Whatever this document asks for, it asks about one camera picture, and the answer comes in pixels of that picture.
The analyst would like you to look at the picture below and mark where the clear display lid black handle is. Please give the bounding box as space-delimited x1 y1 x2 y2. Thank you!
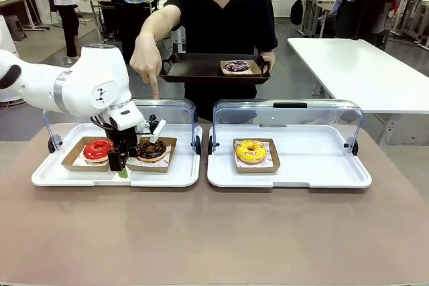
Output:
207 98 365 156
42 97 202 153

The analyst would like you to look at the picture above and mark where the person in black shirt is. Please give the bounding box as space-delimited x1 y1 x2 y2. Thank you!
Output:
164 0 279 123

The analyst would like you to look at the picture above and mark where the person in white black outfit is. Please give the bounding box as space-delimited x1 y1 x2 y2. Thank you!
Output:
40 0 80 59

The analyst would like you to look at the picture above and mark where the dark donut with colourful sprinkles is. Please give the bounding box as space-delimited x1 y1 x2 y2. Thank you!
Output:
223 59 251 74

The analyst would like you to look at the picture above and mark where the yellow sprinkled donut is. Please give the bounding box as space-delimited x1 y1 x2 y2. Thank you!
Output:
235 139 268 165

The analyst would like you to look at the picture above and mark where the grey plastic stool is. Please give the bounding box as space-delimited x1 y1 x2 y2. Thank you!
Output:
3 14 27 42

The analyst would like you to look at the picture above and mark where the white red-printed paper liner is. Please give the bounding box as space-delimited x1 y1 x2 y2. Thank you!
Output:
72 145 111 166
235 141 271 169
135 143 172 166

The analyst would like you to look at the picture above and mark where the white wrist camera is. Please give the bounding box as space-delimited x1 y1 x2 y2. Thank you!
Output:
135 119 168 145

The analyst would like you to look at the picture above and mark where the black backpack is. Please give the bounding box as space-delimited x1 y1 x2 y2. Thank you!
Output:
290 0 304 25

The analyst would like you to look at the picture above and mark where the chocolate donut with nut bits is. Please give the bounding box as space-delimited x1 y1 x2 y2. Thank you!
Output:
135 137 168 162

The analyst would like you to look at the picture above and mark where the dark brown serving tray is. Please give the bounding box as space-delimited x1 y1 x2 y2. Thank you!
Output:
158 52 271 84

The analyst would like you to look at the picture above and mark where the red glazed donut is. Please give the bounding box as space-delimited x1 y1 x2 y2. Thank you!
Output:
82 139 115 160

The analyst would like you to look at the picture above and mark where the person's left hand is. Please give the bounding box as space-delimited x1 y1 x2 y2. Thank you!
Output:
259 50 278 72

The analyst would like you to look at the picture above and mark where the person's right forearm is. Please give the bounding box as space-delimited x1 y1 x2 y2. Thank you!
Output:
135 3 184 46

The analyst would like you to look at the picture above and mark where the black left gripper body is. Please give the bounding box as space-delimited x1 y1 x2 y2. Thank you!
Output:
105 127 138 153

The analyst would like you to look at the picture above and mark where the white display tray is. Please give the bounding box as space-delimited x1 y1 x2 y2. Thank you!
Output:
31 122 203 189
206 123 373 189

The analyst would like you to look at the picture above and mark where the white rectangular table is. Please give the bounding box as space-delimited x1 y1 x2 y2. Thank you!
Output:
287 37 429 148

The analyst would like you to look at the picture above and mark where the person's right hand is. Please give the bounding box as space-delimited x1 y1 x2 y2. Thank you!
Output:
129 33 161 100

